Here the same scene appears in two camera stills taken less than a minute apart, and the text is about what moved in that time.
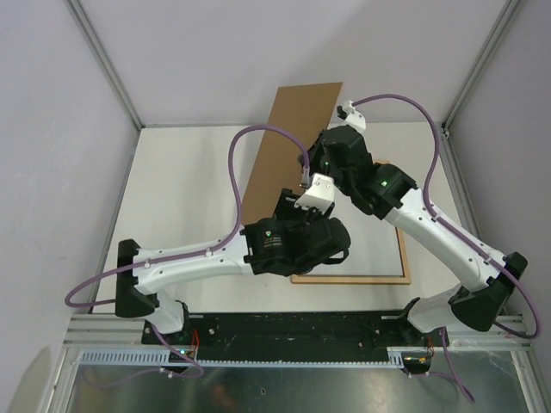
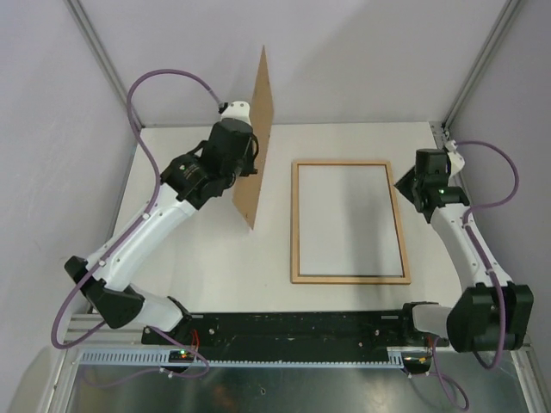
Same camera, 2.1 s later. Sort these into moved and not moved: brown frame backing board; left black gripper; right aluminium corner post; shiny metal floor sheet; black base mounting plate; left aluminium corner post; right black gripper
Moved: right black gripper; brown frame backing board; left black gripper
Not moved: shiny metal floor sheet; right aluminium corner post; left aluminium corner post; black base mounting plate
